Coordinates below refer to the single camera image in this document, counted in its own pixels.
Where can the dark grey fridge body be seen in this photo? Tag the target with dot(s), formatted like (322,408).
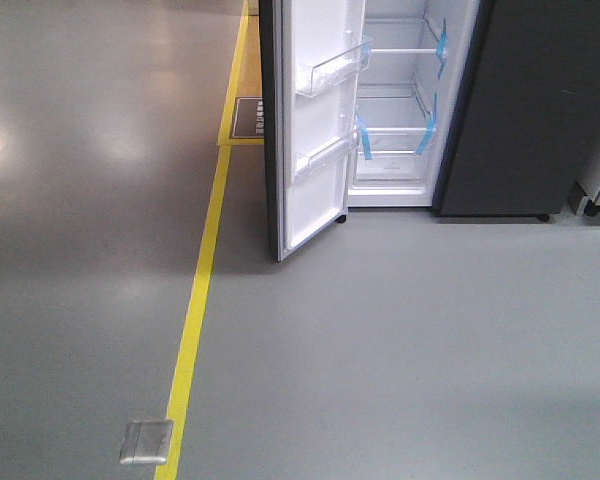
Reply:
(518,113)

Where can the clear middle door bin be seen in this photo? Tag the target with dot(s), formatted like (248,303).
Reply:
(307,163)

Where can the clear door bin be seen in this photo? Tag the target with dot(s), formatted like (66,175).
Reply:
(312,80)
(307,163)

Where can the clear crisper drawer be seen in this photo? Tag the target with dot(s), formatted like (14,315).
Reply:
(388,141)

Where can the dark floor sign sticker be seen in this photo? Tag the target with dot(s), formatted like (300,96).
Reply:
(248,118)

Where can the clear upper door bin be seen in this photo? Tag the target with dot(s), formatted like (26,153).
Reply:
(312,80)

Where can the blue tape strip lower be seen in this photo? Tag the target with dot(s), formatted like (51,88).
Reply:
(430,129)

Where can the blue tape strip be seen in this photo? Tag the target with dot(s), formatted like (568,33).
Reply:
(430,129)
(441,50)

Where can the blue tape strip upper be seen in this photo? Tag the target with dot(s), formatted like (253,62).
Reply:
(441,50)

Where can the silver floor socket near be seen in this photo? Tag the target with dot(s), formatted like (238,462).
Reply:
(146,443)

